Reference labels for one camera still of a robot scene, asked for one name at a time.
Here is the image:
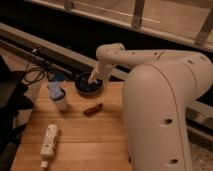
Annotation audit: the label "dark ceramic bowl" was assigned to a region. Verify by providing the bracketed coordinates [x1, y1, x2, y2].
[75, 72, 103, 96]

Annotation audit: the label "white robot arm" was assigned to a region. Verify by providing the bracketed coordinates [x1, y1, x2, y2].
[89, 43, 213, 171]

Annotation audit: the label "brown snack bar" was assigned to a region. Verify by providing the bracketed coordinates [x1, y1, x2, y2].
[83, 103, 103, 116]

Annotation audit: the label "blue object behind table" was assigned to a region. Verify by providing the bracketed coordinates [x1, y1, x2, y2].
[50, 74, 66, 82]

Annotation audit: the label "white cup with blue sponge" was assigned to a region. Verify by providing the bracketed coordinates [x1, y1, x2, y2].
[47, 81, 68, 111]

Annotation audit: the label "black chair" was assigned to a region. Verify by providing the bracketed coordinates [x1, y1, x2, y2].
[0, 54, 35, 161]

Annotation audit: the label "white plastic bottle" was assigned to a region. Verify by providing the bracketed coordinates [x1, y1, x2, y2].
[40, 124, 59, 169]

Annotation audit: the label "black cable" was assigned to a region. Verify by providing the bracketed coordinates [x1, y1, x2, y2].
[22, 46, 56, 84]

